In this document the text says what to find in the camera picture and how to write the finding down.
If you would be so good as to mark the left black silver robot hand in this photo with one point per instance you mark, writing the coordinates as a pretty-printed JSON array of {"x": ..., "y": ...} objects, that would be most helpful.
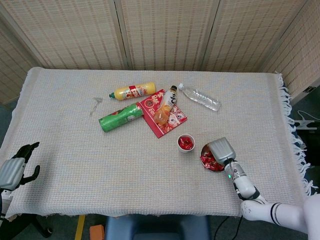
[{"x": 11, "y": 172}]

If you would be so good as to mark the right silver orange-tipped robot hand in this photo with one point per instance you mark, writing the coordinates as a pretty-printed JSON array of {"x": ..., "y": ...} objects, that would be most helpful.
[{"x": 221, "y": 150}]

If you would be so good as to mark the heap of red candies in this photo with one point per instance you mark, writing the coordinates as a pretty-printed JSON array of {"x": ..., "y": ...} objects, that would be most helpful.
[
  {"x": 210, "y": 161},
  {"x": 186, "y": 142}
]

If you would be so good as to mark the white paper cup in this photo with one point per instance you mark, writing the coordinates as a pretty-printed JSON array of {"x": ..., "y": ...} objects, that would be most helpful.
[{"x": 185, "y": 150}]

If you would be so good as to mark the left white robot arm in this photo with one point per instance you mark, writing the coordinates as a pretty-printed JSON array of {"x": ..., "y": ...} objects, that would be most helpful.
[{"x": 3, "y": 202}]

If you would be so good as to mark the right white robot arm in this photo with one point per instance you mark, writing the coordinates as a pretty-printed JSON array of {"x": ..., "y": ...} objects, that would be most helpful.
[{"x": 245, "y": 185}]

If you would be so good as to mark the round metal plate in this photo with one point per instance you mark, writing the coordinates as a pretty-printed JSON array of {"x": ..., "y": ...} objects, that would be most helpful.
[{"x": 205, "y": 148}]

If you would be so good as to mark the clear plastic water bottle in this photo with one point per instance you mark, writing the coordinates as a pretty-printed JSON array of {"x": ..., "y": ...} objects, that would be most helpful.
[{"x": 202, "y": 98}]

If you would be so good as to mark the black stand leg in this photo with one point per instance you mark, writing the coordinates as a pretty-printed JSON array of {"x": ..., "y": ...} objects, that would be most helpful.
[{"x": 37, "y": 225}]

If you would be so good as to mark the red printed booklet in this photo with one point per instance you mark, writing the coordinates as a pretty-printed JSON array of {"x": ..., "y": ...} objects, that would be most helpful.
[{"x": 160, "y": 128}]

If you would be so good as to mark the orange drink bottle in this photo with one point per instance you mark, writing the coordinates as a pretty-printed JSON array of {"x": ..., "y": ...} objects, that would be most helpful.
[{"x": 162, "y": 112}]

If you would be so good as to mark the black box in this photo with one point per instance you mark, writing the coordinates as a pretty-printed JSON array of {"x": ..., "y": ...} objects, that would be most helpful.
[{"x": 312, "y": 140}]

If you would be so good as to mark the beige woven tablecloth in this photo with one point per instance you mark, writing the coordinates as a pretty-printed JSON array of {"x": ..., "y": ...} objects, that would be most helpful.
[{"x": 125, "y": 162}]

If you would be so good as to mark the blue padded seat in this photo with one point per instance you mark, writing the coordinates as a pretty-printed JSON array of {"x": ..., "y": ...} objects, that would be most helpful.
[{"x": 155, "y": 226}]

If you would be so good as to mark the woven folding screen panel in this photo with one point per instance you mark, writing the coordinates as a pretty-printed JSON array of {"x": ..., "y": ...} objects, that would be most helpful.
[
  {"x": 302, "y": 57},
  {"x": 167, "y": 32},
  {"x": 75, "y": 32},
  {"x": 10, "y": 70},
  {"x": 250, "y": 35}
]

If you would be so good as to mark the orange block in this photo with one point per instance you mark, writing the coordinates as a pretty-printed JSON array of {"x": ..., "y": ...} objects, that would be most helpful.
[{"x": 97, "y": 232}]

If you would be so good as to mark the green cylindrical can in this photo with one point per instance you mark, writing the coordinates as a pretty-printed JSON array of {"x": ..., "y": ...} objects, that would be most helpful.
[{"x": 115, "y": 120}]

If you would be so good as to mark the yellow plastic bottle green cap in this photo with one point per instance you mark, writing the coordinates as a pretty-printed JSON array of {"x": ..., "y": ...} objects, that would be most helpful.
[{"x": 122, "y": 92}]

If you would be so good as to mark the black wall socket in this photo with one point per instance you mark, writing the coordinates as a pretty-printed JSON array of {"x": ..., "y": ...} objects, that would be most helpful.
[{"x": 310, "y": 89}]

